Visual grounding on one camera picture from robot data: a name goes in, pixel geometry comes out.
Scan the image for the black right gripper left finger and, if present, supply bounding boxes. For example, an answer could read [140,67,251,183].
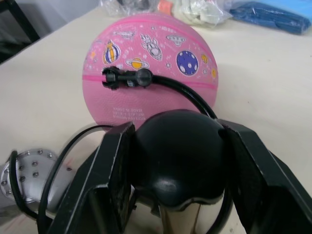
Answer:
[47,121,137,234]

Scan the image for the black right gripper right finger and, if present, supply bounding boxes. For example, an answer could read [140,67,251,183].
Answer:
[218,118,312,234]

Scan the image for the gold hand pump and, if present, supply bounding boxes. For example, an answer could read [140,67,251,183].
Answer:
[133,109,227,234]

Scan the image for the black pump hose with needle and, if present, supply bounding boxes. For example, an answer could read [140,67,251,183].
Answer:
[101,65,234,234]

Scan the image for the pink ball with space prints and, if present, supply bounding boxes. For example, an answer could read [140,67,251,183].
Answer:
[81,17,219,128]

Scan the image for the blue item in clear bag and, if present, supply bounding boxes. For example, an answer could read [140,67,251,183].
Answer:
[229,0,312,35]

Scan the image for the clear bag with dark items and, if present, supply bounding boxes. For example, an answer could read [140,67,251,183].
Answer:
[99,0,147,18]

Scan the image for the clear bag with white items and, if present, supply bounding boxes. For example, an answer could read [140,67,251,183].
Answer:
[174,0,234,26]

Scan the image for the orange item in bag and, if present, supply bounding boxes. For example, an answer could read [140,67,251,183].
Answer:
[157,0,177,16]

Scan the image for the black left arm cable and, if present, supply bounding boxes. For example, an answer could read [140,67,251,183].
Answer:
[8,124,114,234]

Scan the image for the black metal frame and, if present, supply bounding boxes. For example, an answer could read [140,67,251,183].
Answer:
[0,0,41,64]

